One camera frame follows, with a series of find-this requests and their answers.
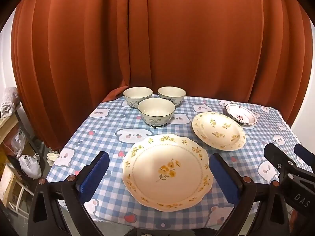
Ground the round deep yellow-flower plate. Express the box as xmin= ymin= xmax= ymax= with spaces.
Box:
xmin=192 ymin=112 xmax=246 ymax=151

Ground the orange pleated curtain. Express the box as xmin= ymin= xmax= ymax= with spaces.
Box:
xmin=10 ymin=0 xmax=313 ymax=150

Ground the large scalloped yellow-flower plate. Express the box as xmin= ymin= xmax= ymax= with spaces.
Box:
xmin=122 ymin=134 xmax=214 ymax=211

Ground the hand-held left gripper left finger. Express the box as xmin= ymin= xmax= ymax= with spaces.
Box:
xmin=27 ymin=151 xmax=110 ymax=236

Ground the blue checked cartoon tablecloth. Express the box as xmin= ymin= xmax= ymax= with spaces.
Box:
xmin=45 ymin=95 xmax=302 ymax=229

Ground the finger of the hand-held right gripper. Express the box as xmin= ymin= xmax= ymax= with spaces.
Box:
xmin=264 ymin=143 xmax=297 ymax=177
xmin=294 ymin=144 xmax=315 ymax=172

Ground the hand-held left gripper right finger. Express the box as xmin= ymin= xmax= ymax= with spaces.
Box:
xmin=209 ymin=153 xmax=293 ymax=236

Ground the cream bowl blue floral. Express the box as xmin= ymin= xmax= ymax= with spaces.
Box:
xmin=123 ymin=87 xmax=153 ymax=109
xmin=138 ymin=98 xmax=176 ymax=128
xmin=157 ymin=86 xmax=187 ymax=107

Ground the white crumpled cloth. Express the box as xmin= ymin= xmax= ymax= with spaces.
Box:
xmin=47 ymin=150 xmax=62 ymax=166

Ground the white plastic bag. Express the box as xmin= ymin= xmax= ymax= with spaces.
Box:
xmin=19 ymin=154 xmax=42 ymax=179

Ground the small red-rimmed plate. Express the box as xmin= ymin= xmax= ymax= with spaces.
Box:
xmin=225 ymin=103 xmax=258 ymax=126

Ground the wooden storage shelf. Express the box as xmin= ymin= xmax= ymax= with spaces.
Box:
xmin=0 ymin=108 xmax=47 ymax=213

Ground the clear plastic bag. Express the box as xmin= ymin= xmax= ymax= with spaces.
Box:
xmin=11 ymin=128 xmax=27 ymax=156

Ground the grey rolled cloth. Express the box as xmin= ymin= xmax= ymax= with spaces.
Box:
xmin=0 ymin=87 xmax=21 ymax=118

